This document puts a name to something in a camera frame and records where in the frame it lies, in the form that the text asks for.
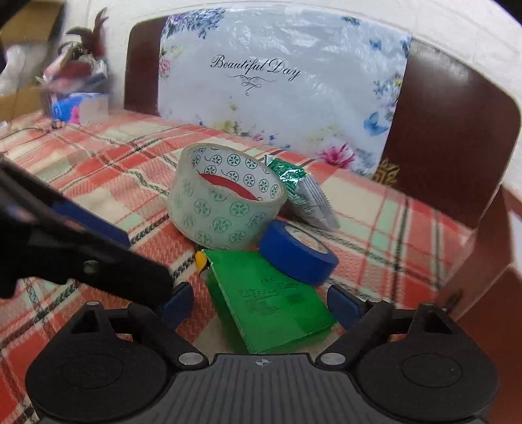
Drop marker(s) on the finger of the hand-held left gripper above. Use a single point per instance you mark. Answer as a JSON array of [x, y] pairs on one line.
[[90, 263], [93, 226]]

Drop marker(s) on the red blurry packet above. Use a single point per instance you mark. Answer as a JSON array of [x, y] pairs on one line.
[[73, 71]]

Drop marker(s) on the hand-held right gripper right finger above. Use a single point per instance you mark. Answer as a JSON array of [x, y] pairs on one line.
[[343, 305]]

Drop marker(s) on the green silver snack packet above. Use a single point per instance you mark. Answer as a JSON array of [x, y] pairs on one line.
[[314, 199]]

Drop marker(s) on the brown box white inside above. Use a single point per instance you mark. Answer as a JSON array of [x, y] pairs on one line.
[[497, 346]]

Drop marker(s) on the blue pink tissue pack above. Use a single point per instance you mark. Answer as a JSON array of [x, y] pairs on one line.
[[73, 107]]

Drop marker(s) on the brown floral box lid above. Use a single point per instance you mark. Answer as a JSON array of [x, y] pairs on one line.
[[448, 142]]

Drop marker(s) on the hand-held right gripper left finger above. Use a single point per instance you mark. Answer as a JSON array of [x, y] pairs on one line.
[[178, 301]]

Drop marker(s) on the green box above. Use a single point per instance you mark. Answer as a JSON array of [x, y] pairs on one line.
[[265, 301]]

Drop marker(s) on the white floral plastic bag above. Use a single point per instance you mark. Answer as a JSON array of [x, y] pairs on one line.
[[285, 114]]

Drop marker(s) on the clear tape roll green print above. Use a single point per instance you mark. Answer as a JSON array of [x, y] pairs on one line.
[[195, 204]]

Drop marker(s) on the blue tape roll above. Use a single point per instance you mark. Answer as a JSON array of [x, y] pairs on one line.
[[281, 248]]

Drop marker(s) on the red plaid tablecloth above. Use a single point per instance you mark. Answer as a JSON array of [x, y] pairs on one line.
[[102, 163]]

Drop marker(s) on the open cardboard box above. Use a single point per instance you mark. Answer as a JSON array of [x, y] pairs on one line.
[[24, 104]]

